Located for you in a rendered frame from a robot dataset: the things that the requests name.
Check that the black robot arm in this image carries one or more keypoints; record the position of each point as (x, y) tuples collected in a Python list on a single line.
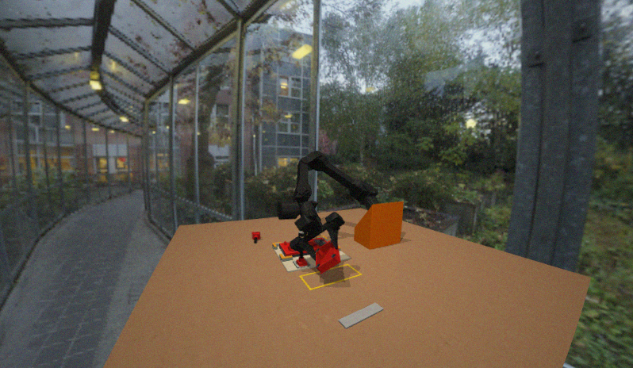
[(289, 210)]

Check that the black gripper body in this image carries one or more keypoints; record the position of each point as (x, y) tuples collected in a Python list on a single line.
[(315, 230)]

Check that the grey flat bar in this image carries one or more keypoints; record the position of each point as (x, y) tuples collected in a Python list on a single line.
[(360, 315)]

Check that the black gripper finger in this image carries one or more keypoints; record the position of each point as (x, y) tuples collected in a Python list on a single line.
[(333, 231), (306, 247)]

